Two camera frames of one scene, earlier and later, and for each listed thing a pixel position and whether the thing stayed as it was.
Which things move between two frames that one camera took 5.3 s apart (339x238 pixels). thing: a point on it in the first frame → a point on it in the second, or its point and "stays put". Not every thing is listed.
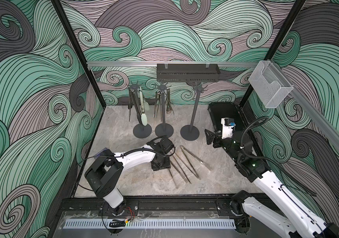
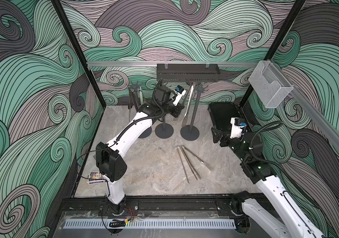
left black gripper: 166,166 → 177,109
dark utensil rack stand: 164,130 stays put
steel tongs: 178,172 → 186,116
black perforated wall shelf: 188,73 stays put
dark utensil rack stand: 191,132 stays put
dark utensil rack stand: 140,131 stays put
